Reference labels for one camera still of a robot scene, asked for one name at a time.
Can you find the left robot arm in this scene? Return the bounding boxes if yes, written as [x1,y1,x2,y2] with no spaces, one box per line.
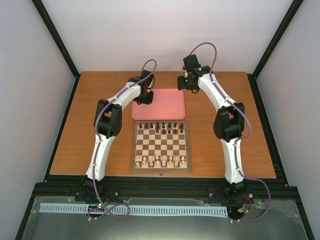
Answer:
[83,70,154,202]

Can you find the light blue cable duct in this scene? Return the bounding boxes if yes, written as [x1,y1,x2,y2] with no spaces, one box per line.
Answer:
[38,203,228,218]

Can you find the dark king chess piece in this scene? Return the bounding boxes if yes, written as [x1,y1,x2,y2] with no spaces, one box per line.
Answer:
[155,121,160,130]

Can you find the light king chess piece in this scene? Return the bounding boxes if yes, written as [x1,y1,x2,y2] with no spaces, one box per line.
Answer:
[161,155,167,167]

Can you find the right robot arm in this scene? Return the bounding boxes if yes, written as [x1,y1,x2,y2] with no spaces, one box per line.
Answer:
[177,54,245,202]

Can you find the wooden chessboard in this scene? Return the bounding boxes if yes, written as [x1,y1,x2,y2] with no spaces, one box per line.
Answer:
[131,120,192,175]

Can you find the pink plastic tray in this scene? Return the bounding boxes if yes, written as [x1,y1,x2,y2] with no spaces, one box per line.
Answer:
[131,88,186,121]

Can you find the light knight chess piece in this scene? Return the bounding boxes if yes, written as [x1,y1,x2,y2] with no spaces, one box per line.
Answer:
[174,156,180,168]
[142,161,148,168]

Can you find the black aluminium frame rail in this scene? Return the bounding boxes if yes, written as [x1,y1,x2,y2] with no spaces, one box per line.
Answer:
[29,174,300,208]

